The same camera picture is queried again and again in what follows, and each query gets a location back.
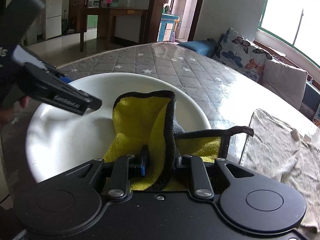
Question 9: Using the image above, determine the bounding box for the white ceramic bowl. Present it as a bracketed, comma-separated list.
[25, 73, 211, 183]

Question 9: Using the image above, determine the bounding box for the yellow black microfibre cloth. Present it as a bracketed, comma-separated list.
[103, 90, 254, 191]

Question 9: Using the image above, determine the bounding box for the person left hand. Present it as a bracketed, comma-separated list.
[0, 96, 31, 129]

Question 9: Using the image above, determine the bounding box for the white refrigerator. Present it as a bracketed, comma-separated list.
[42, 0, 62, 40]

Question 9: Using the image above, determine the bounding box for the beige towel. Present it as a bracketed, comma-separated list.
[240, 109, 319, 234]

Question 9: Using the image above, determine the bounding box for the dark wooden table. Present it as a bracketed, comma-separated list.
[79, 7, 148, 52]

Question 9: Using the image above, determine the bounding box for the grey quilted star mat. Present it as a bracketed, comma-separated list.
[1, 43, 250, 209]

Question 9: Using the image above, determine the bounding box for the blue toy cabinet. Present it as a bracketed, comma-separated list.
[157, 14, 180, 42]

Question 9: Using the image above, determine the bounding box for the plain pink cushion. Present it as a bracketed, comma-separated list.
[263, 60, 308, 110]

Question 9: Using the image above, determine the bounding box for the blue sofa cushion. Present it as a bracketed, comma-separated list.
[178, 38, 217, 57]

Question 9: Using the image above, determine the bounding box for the butterfly print cushion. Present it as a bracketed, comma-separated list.
[213, 28, 272, 82]

